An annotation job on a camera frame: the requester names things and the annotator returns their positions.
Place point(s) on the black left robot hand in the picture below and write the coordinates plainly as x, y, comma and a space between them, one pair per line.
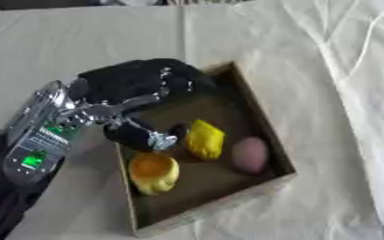
135, 78

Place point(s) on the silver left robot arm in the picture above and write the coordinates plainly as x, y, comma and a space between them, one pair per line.
37, 146

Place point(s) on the tan cardboard box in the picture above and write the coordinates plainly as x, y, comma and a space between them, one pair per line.
211, 184

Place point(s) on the yellow toy block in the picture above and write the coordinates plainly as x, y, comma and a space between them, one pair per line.
206, 140

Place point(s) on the yellow orange toy fruit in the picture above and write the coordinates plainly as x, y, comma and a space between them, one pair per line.
152, 173

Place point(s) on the pink toy egg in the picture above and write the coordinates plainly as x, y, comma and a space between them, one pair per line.
250, 154

